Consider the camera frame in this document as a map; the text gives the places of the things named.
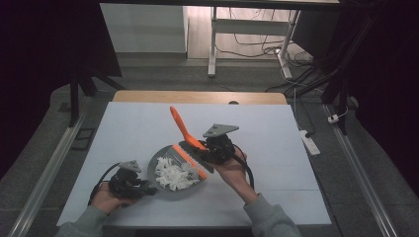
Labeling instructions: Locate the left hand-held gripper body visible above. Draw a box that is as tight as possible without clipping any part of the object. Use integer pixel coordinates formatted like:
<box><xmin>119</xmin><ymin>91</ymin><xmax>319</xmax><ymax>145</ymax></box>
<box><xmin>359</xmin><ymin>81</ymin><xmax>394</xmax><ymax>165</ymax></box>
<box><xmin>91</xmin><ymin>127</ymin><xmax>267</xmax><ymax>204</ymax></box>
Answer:
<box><xmin>108</xmin><ymin>159</ymin><xmax>146</xmax><ymax>200</ymax></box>

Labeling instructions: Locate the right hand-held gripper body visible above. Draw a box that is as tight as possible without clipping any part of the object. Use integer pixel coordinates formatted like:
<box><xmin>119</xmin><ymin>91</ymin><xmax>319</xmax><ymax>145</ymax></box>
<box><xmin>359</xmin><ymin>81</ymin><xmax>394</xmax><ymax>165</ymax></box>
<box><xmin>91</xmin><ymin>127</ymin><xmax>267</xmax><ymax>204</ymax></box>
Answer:
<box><xmin>200</xmin><ymin>122</ymin><xmax>240</xmax><ymax>166</ymax></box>

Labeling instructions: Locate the grey dustpan with orange edge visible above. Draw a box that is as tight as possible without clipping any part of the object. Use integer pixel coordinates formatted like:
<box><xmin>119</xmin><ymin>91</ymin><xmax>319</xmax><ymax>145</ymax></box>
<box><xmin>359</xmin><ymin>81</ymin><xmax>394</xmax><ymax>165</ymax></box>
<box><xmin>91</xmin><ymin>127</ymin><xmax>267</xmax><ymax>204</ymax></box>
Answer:
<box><xmin>146</xmin><ymin>143</ymin><xmax>210</xmax><ymax>201</ymax></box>

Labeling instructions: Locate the orange-handled grey brush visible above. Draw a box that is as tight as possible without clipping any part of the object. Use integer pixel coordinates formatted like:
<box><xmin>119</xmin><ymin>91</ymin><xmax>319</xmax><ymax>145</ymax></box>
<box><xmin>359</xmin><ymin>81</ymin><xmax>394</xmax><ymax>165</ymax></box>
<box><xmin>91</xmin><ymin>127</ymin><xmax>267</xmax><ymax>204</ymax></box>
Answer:
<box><xmin>169</xmin><ymin>105</ymin><xmax>215</xmax><ymax>175</ymax></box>

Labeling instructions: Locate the pile of white paper scraps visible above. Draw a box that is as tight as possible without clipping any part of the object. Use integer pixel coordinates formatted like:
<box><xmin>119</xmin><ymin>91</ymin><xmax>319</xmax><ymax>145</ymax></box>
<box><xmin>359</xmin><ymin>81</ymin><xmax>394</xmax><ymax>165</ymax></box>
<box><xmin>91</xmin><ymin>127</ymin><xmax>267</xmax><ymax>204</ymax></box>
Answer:
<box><xmin>154</xmin><ymin>156</ymin><xmax>201</xmax><ymax>193</ymax></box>

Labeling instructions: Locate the person's left hand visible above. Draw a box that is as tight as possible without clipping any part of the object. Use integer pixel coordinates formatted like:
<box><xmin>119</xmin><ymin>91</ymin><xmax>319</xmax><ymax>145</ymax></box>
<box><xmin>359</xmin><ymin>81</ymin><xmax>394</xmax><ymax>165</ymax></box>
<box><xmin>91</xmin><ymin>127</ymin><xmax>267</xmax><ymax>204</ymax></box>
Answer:
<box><xmin>89</xmin><ymin>182</ymin><xmax>136</xmax><ymax>216</ymax></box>

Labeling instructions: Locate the person's right hand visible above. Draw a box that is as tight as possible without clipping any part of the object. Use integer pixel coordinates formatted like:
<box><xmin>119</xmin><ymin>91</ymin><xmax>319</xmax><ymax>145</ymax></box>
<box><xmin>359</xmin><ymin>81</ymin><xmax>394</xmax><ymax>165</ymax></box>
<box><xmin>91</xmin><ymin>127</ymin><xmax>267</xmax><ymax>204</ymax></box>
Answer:
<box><xmin>210</xmin><ymin>145</ymin><xmax>259</xmax><ymax>205</ymax></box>

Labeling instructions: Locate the wooden table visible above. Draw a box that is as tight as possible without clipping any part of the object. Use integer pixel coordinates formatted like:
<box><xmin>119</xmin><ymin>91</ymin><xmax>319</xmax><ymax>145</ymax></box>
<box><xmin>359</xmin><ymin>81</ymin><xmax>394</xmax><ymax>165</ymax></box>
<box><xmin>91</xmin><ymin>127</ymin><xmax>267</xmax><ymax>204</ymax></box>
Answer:
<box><xmin>112</xmin><ymin>90</ymin><xmax>289</xmax><ymax>106</ymax></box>

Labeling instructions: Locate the black floor plate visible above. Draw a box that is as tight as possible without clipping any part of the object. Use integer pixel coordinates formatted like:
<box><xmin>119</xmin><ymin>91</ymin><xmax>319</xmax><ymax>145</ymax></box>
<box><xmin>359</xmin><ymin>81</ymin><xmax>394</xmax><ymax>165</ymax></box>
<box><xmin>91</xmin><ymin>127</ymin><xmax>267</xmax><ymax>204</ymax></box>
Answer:
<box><xmin>69</xmin><ymin>127</ymin><xmax>97</xmax><ymax>152</ymax></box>

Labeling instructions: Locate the white power strip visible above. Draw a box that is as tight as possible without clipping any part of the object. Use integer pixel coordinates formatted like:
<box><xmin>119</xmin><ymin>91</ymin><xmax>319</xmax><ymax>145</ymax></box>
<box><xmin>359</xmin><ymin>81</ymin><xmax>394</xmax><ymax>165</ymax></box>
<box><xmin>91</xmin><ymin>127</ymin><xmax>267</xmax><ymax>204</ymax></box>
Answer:
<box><xmin>298</xmin><ymin>129</ymin><xmax>322</xmax><ymax>157</ymax></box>

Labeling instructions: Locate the black metal stand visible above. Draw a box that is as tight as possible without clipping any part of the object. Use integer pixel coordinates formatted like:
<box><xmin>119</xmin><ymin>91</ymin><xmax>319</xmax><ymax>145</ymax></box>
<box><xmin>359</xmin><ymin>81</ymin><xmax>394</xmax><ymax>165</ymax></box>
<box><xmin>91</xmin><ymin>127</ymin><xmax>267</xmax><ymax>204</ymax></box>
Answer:
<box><xmin>66</xmin><ymin>64</ymin><xmax>128</xmax><ymax>128</ymax></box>
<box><xmin>290</xmin><ymin>16</ymin><xmax>375</xmax><ymax>136</ymax></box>

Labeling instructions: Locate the white partition panel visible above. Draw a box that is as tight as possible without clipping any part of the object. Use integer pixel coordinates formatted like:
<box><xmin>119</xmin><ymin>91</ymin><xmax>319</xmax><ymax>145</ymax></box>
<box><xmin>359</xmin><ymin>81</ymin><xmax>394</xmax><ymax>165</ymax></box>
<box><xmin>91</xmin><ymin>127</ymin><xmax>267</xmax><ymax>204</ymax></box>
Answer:
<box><xmin>99</xmin><ymin>2</ymin><xmax>190</xmax><ymax>54</ymax></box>

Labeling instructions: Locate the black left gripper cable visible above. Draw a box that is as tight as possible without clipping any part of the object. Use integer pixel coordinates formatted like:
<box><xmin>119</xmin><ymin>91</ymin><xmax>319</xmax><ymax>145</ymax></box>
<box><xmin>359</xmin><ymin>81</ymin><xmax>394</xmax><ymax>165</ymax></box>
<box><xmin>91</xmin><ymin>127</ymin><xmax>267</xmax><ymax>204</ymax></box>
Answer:
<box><xmin>87</xmin><ymin>161</ymin><xmax>122</xmax><ymax>207</ymax></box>

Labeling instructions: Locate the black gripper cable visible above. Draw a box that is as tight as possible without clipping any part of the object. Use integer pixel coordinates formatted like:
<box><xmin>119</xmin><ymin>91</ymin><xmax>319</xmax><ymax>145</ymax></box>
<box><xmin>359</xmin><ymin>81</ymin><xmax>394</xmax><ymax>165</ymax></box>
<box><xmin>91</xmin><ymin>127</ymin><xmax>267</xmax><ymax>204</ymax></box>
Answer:
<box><xmin>229</xmin><ymin>142</ymin><xmax>256</xmax><ymax>191</ymax></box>
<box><xmin>87</xmin><ymin>161</ymin><xmax>122</xmax><ymax>207</ymax></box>

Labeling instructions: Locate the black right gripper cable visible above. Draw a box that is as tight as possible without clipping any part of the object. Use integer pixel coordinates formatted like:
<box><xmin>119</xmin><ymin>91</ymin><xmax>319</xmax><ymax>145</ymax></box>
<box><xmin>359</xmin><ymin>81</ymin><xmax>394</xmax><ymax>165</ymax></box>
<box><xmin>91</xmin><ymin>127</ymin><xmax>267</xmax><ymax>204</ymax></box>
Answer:
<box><xmin>229</xmin><ymin>142</ymin><xmax>256</xmax><ymax>191</ymax></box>

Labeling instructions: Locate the aluminium rail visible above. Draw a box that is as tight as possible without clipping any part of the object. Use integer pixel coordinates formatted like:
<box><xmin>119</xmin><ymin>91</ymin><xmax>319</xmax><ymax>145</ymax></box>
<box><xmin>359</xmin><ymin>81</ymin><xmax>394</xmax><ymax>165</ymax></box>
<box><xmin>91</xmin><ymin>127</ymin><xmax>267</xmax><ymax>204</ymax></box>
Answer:
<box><xmin>6</xmin><ymin>95</ymin><xmax>96</xmax><ymax>237</ymax></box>
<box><xmin>321</xmin><ymin>103</ymin><xmax>400</xmax><ymax>237</ymax></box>

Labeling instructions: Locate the black power cable with plug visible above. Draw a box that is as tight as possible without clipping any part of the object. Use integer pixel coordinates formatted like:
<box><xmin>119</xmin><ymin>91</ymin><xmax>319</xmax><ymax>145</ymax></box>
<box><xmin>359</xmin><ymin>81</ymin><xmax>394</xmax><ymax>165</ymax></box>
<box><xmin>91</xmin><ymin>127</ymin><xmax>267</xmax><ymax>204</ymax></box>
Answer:
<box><xmin>293</xmin><ymin>88</ymin><xmax>316</xmax><ymax>138</ymax></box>

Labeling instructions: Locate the tangle of black floor cables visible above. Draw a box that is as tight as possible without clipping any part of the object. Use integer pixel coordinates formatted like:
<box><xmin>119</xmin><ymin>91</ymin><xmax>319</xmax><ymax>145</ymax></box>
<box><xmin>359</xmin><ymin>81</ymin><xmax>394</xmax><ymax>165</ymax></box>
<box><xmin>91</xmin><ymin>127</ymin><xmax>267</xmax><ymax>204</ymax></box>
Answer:
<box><xmin>214</xmin><ymin>7</ymin><xmax>314</xmax><ymax>68</ymax></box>

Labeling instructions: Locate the small white adapter with cable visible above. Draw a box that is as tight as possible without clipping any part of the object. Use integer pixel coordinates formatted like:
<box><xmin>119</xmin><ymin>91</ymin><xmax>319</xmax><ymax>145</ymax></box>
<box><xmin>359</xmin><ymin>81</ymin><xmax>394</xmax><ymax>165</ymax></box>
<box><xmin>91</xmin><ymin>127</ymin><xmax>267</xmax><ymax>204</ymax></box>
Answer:
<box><xmin>327</xmin><ymin>107</ymin><xmax>350</xmax><ymax>125</ymax></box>

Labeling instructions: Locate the white desk frame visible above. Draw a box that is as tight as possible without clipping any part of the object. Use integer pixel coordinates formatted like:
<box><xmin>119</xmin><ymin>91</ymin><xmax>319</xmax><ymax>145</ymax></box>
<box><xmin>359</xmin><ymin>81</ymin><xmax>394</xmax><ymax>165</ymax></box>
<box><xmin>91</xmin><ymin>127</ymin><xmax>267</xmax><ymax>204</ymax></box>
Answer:
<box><xmin>207</xmin><ymin>6</ymin><xmax>302</xmax><ymax>80</ymax></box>

